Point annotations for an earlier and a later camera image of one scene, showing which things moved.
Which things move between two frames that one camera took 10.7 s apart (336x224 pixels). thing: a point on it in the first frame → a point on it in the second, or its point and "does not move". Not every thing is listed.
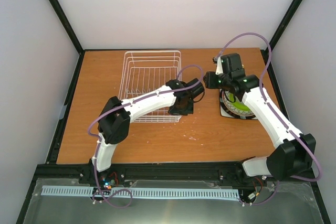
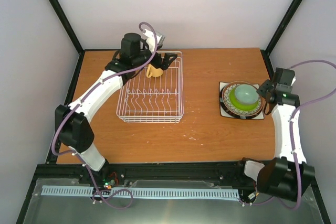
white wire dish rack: (143, 71) does not move
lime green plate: (238, 104) does not move
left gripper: (190, 110) → (164, 64)
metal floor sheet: (295, 206) does not move
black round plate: (231, 114) does not move
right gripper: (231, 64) → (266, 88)
